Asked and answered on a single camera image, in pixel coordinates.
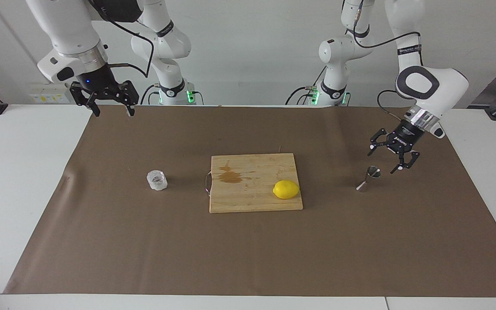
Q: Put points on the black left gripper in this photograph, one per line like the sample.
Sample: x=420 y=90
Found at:
x=407 y=135

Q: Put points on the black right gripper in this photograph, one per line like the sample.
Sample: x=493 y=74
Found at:
x=99 y=82

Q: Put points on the steel double jigger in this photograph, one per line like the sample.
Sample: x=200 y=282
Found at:
x=366 y=181

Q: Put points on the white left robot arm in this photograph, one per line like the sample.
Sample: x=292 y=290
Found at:
x=441 y=86

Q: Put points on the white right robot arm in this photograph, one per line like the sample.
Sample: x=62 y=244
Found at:
x=67 y=30

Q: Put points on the yellow lemon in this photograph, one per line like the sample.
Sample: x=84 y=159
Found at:
x=286 y=190

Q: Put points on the wooden cutting board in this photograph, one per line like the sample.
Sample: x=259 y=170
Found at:
x=248 y=193

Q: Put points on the brown paper table mat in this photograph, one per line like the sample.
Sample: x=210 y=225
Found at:
x=144 y=249

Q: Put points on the white wall socket strip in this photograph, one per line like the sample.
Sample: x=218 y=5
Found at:
x=48 y=94

